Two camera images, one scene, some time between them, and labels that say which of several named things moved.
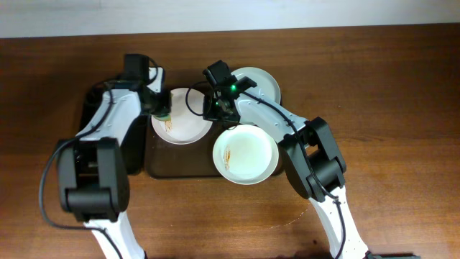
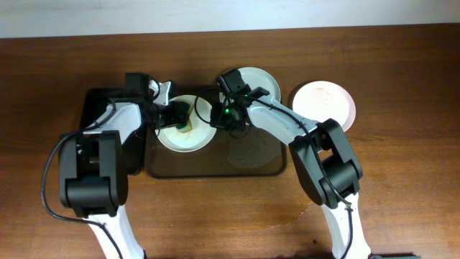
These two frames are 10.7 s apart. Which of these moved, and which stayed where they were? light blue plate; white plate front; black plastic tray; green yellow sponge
Moved: green yellow sponge; white plate front
Stayed: black plastic tray; light blue plate
